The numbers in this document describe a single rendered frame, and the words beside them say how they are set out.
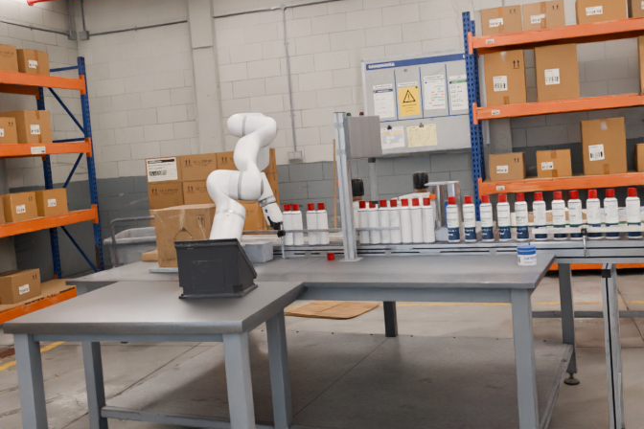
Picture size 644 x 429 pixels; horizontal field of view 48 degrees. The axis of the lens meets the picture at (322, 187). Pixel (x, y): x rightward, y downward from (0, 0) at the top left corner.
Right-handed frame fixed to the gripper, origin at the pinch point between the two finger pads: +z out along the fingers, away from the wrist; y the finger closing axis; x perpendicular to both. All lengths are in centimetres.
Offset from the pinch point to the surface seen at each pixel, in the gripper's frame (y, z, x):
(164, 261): -43, -7, 39
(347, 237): -15.7, 15.6, -39.6
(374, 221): -3, 13, -50
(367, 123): -10, -28, -68
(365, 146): -12, -19, -63
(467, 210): -2, 25, -92
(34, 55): 210, -266, 288
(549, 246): -5, 52, -118
